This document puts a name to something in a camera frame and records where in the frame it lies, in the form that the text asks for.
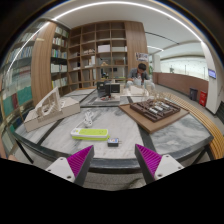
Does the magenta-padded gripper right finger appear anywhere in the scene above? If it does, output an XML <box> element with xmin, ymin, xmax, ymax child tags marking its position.
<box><xmin>134</xmin><ymin>143</ymin><xmax>185</xmax><ymax>184</ymax></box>

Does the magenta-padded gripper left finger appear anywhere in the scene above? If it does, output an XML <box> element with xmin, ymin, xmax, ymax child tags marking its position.
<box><xmin>45</xmin><ymin>144</ymin><xmax>95</xmax><ymax>187</ymax></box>

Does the black charger block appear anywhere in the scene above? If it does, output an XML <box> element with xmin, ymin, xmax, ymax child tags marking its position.
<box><xmin>106</xmin><ymin>137</ymin><xmax>123</xmax><ymax>148</ymax></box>

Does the green and white power strip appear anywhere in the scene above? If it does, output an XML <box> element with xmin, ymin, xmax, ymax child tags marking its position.
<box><xmin>70</xmin><ymin>127</ymin><xmax>111</xmax><ymax>142</ymax></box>

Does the brown building model on board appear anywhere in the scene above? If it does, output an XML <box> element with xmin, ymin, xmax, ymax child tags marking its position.
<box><xmin>118</xmin><ymin>99</ymin><xmax>190</xmax><ymax>134</ymax></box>

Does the white architectural building model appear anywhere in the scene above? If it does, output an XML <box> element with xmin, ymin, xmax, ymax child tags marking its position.
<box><xmin>23</xmin><ymin>86</ymin><xmax>81</xmax><ymax>133</ymax></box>

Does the curved slatted wooden bench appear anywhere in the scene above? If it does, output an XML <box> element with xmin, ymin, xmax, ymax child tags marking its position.
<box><xmin>166</xmin><ymin>91</ymin><xmax>224</xmax><ymax>160</ymax></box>

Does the small white building model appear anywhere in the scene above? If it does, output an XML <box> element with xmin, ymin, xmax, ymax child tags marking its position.
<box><xmin>129</xmin><ymin>84</ymin><xmax>148</xmax><ymax>97</ymax></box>

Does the dark bin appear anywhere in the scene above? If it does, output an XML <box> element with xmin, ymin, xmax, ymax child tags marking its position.
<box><xmin>189</xmin><ymin>87</ymin><xmax>199</xmax><ymax>102</ymax></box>

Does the red bin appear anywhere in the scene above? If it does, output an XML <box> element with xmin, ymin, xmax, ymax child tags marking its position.
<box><xmin>198</xmin><ymin>90</ymin><xmax>208</xmax><ymax>108</ymax></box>

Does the person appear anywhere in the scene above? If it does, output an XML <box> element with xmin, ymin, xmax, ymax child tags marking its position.
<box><xmin>126</xmin><ymin>62</ymin><xmax>151</xmax><ymax>88</ymax></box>

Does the glass-front bookcase with books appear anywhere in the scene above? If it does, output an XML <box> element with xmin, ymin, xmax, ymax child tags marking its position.
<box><xmin>0</xmin><ymin>21</ymin><xmax>44</xmax><ymax>134</ymax></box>

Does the wooden shelf unit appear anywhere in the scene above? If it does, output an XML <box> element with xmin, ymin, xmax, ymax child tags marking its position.
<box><xmin>30</xmin><ymin>20</ymin><xmax>149</xmax><ymax>104</ymax></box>

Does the white coiled power cable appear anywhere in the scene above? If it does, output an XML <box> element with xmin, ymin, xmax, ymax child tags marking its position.
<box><xmin>75</xmin><ymin>110</ymin><xmax>96</xmax><ymax>129</ymax></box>

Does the wall poster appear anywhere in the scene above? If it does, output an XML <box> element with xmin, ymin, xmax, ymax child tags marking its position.
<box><xmin>134</xmin><ymin>52</ymin><xmax>150</xmax><ymax>63</ymax></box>

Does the wall-mounted screen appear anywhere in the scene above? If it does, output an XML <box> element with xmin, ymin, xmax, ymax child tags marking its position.
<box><xmin>207</xmin><ymin>68</ymin><xmax>217</xmax><ymax>80</ymax></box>

